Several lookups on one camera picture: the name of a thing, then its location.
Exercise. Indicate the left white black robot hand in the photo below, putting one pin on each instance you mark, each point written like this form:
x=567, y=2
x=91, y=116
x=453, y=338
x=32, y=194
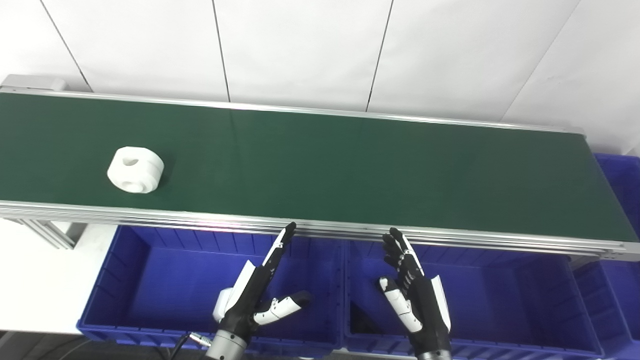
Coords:
x=250, y=295

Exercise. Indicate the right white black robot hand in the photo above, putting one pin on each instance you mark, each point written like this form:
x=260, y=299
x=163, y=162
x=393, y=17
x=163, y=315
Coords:
x=422, y=300

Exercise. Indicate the white round plastic part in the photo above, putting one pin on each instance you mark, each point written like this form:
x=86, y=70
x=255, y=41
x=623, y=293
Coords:
x=135, y=170

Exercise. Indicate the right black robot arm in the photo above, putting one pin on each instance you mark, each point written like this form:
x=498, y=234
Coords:
x=434, y=355

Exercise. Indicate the blue plastic bin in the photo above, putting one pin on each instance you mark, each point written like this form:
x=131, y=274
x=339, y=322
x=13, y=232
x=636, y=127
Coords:
x=505, y=300
x=170, y=280
x=620, y=300

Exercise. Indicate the green conveyor belt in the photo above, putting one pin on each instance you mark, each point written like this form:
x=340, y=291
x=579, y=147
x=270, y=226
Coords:
x=350, y=165

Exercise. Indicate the aluminium conveyor leg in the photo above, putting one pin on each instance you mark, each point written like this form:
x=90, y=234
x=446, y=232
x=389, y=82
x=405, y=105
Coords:
x=47, y=232

